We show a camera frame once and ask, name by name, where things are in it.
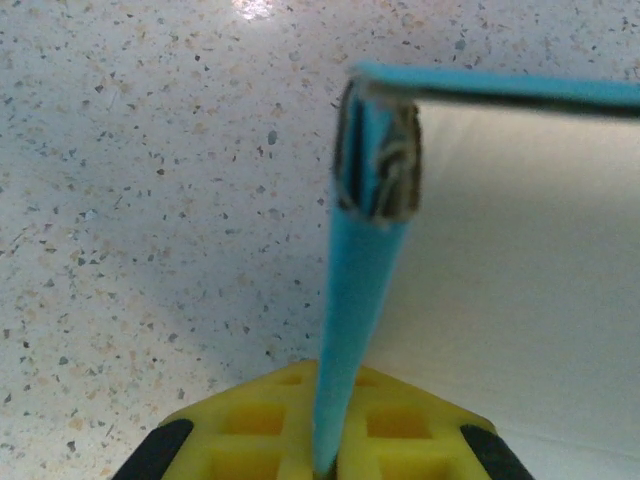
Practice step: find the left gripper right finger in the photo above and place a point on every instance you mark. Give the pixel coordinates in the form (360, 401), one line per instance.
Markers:
(415, 440)

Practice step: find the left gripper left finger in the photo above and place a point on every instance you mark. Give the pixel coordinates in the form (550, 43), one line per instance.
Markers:
(240, 440)

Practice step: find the blue paper box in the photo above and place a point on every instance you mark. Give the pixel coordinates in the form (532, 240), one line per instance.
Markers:
(360, 300)

